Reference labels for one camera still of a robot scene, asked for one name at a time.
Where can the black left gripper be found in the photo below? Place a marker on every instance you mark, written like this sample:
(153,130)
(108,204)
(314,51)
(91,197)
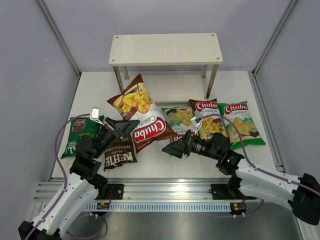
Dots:
(125,127)

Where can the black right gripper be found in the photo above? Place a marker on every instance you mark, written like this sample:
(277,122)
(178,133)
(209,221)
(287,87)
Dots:
(178,148)

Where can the brown Chuba cassava chips bag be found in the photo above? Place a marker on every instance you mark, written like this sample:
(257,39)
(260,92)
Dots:
(136,103)

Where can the brown Chuba bag text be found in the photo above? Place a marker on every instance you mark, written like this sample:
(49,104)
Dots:
(210,124)

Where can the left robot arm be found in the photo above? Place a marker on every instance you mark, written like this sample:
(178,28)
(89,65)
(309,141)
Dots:
(81,185)

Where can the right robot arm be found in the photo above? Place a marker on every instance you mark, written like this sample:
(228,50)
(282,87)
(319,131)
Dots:
(300,194)

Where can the brown Kettle potato chips bag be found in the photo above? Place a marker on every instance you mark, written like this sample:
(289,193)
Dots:
(120,152)

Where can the green Chuba cassava chips bag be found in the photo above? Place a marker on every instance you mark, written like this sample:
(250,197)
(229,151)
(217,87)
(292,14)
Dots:
(179,119)

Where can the white two-tier shelf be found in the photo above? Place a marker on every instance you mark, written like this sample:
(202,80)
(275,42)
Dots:
(176,49)

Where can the green Real hand cooked bag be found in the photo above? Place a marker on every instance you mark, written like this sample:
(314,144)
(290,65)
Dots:
(79,127)

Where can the green Chuba bag right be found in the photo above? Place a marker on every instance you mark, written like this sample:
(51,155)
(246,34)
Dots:
(240,116)

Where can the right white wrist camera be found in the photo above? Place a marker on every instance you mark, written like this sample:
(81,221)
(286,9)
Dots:
(196,123)

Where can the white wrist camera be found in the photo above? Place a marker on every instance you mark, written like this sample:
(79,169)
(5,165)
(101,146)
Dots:
(196,123)
(95,116)

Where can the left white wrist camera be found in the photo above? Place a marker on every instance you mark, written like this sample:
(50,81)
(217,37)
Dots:
(95,116)

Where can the aluminium mounting rail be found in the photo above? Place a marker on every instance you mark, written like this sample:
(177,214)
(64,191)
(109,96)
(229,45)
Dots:
(167,190)

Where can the white slotted cable duct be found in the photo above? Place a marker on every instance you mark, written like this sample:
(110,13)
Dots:
(148,207)

